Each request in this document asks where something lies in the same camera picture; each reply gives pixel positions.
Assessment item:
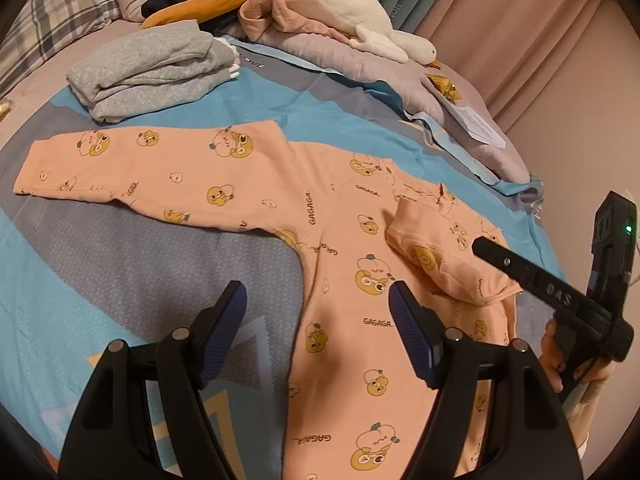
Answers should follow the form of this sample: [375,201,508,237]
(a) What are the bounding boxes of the white pink striped cloth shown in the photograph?
[215,37,243,81]

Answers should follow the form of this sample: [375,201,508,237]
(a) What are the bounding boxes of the white plush goose toy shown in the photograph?
[245,0,438,66]

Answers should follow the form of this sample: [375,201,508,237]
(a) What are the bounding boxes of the folded grey clothes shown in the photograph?
[66,21,236,123]

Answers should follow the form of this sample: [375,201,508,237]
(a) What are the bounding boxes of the plaid pillow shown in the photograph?
[0,0,123,98]

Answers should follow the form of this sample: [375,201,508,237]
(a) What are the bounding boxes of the pink printed baby romper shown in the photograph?
[12,121,523,480]

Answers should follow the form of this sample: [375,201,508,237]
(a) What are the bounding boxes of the person's right hand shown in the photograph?
[542,330,616,442]

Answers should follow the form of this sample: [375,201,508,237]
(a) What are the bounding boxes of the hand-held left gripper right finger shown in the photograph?
[389,281,583,480]

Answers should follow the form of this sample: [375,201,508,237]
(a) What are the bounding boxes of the pink curtain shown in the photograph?
[415,0,606,131]

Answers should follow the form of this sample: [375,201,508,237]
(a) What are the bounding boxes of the crumpled pink cloth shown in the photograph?
[237,0,361,46]

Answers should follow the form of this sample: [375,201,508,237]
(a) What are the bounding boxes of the white paper sheet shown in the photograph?
[452,105,507,150]

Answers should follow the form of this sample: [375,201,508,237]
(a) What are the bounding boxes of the orange cloth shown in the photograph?
[141,0,273,29]

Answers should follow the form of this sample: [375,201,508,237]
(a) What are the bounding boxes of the blue grey bed sheet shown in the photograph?
[0,35,566,480]

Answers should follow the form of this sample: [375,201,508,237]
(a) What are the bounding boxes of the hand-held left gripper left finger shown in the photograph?
[59,280,248,480]

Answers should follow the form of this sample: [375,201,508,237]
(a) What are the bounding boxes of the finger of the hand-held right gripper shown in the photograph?
[472,236,592,319]

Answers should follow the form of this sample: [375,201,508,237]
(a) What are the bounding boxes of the yellow crumpled wrapper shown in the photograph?
[425,74,463,103]

